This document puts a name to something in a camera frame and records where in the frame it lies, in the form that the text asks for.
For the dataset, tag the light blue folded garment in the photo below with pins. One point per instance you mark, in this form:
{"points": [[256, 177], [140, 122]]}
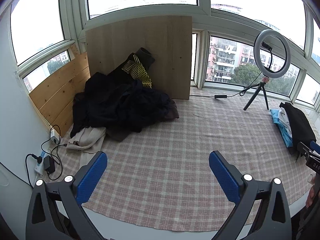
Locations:
{"points": [[274, 116]]}

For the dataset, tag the light wooden board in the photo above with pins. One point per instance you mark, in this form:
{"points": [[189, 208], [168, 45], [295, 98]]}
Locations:
{"points": [[162, 55]]}

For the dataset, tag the brown garment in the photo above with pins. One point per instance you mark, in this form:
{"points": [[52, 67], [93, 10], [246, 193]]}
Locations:
{"points": [[171, 112]]}

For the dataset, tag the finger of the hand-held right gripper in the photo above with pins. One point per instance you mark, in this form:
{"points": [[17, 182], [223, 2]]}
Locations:
{"points": [[315, 147], [305, 150]]}

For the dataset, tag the black yellow patterned garment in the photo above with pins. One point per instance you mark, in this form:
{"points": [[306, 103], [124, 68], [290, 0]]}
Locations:
{"points": [[136, 70]]}

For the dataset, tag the beige knit garment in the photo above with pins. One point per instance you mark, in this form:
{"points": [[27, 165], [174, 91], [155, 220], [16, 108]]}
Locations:
{"points": [[85, 137]]}

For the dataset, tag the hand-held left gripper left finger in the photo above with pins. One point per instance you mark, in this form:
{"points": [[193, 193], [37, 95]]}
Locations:
{"points": [[91, 177]]}

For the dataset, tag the white folded garment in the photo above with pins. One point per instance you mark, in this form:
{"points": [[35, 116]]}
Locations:
{"points": [[283, 120]]}

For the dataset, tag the person's right forearm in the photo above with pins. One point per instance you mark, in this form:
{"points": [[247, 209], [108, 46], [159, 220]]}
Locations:
{"points": [[310, 222]]}

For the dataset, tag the black folded garment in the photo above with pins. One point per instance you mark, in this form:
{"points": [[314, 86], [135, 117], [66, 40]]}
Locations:
{"points": [[297, 125]]}

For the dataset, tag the white charger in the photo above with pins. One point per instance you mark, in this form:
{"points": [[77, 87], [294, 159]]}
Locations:
{"points": [[54, 137]]}

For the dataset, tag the pine plank panel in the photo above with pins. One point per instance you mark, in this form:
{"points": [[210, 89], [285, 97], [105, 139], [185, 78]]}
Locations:
{"points": [[57, 87]]}

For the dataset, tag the person's right hand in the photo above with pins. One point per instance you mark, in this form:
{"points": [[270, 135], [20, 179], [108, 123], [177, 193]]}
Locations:
{"points": [[313, 196]]}

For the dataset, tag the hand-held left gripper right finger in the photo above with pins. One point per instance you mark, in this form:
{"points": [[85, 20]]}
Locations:
{"points": [[223, 177]]}

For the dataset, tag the white power strip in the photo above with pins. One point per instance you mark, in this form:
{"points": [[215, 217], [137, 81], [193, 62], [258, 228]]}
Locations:
{"points": [[38, 167]]}

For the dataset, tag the pink plaid blanket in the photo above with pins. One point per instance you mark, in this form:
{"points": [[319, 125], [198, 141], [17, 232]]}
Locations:
{"points": [[162, 167]]}

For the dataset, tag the dark grey rolled mat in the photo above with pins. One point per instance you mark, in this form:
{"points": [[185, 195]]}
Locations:
{"points": [[146, 55]]}

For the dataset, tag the black power adapter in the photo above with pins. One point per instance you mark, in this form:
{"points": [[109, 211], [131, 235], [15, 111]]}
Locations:
{"points": [[50, 165]]}

